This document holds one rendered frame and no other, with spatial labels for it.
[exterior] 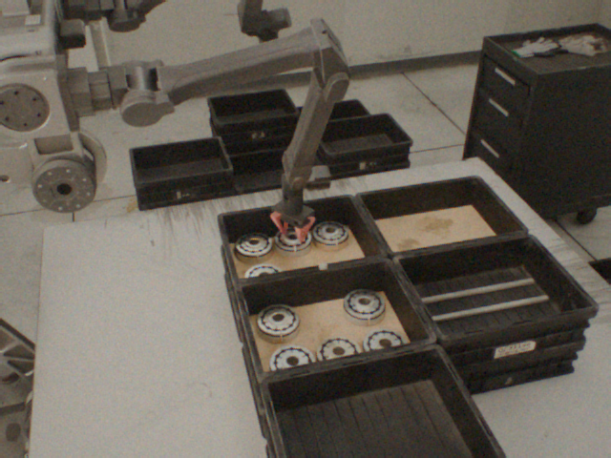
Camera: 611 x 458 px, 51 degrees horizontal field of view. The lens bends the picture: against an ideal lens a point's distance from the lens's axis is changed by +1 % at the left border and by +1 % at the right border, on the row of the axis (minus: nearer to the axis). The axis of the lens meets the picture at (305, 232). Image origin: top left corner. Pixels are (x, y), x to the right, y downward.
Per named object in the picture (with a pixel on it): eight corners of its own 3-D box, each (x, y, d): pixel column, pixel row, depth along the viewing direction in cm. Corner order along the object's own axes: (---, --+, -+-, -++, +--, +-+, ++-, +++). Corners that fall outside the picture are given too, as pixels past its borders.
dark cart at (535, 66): (496, 247, 312) (538, 73, 258) (454, 197, 346) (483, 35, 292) (602, 226, 326) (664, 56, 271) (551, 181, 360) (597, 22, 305)
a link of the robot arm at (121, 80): (96, 67, 116) (100, 90, 114) (154, 61, 118) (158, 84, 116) (105, 99, 124) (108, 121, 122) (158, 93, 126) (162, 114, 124)
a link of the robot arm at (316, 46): (336, 2, 119) (351, 42, 115) (340, 50, 132) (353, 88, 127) (106, 65, 118) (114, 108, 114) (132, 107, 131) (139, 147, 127)
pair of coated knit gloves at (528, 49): (521, 61, 277) (523, 54, 275) (499, 46, 291) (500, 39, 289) (572, 54, 283) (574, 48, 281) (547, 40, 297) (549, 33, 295)
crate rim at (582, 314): (438, 349, 138) (439, 342, 137) (389, 263, 161) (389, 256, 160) (600, 317, 147) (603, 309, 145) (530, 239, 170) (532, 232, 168)
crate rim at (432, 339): (259, 385, 130) (258, 378, 129) (234, 290, 153) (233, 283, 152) (438, 349, 138) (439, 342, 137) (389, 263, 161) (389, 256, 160)
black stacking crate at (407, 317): (261, 414, 136) (259, 380, 129) (238, 319, 159) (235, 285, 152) (431, 378, 144) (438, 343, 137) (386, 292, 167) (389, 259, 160)
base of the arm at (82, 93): (71, 114, 122) (55, 53, 115) (114, 109, 124) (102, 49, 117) (71, 135, 116) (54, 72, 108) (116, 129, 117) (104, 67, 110)
